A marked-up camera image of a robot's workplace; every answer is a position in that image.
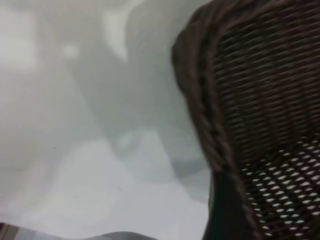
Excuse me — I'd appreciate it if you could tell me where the dark brown woven basket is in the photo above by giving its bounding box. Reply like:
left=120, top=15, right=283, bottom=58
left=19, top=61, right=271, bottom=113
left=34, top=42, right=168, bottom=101
left=171, top=0, right=320, bottom=240

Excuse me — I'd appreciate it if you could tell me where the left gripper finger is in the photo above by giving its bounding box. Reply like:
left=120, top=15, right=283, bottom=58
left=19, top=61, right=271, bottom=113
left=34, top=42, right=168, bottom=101
left=202, top=171, right=254, bottom=240

